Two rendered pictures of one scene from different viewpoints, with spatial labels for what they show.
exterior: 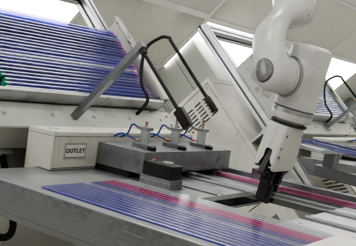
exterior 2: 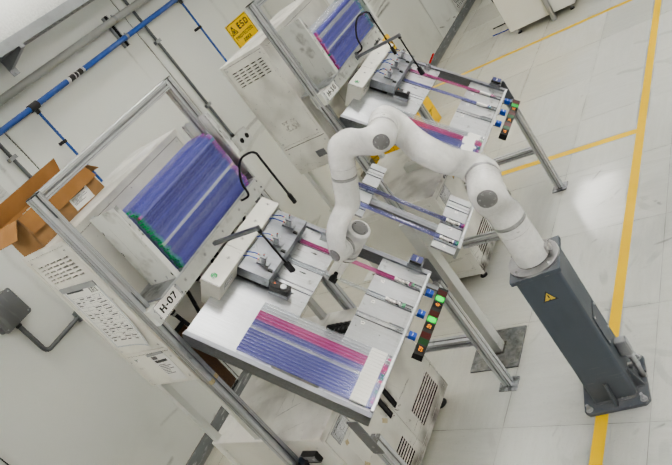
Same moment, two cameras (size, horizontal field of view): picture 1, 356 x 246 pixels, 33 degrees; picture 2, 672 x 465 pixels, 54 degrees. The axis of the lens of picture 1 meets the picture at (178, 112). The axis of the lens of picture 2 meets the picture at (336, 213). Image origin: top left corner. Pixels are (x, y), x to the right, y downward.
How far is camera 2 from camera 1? 187 cm
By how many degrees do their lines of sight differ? 46
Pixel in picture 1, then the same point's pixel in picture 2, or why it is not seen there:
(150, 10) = not seen: outside the picture
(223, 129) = (277, 86)
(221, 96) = (273, 60)
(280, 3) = (341, 209)
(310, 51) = (359, 239)
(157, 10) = not seen: outside the picture
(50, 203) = (248, 365)
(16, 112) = (190, 272)
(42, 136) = (211, 286)
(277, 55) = (342, 251)
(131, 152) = (260, 277)
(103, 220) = (277, 378)
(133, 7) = not seen: outside the picture
